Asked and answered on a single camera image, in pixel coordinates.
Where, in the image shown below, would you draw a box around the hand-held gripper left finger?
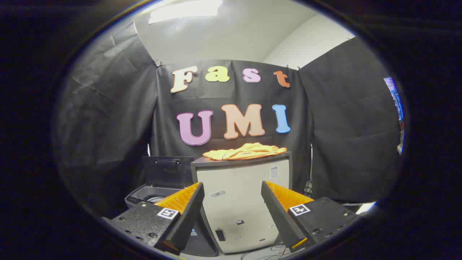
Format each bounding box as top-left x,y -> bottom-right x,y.
103,182 -> 205,255

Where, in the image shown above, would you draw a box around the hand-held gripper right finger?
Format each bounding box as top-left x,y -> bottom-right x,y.
261,181 -> 361,253

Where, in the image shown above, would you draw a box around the grey washing machine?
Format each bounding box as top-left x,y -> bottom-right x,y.
125,183 -> 219,257

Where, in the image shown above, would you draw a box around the orange clothes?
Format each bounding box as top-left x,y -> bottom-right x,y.
202,142 -> 288,161

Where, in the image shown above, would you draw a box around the beige cabinet with grey top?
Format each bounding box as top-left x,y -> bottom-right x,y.
191,152 -> 293,254

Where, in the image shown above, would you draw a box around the black backdrop cloth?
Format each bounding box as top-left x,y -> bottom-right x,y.
54,22 -> 403,217

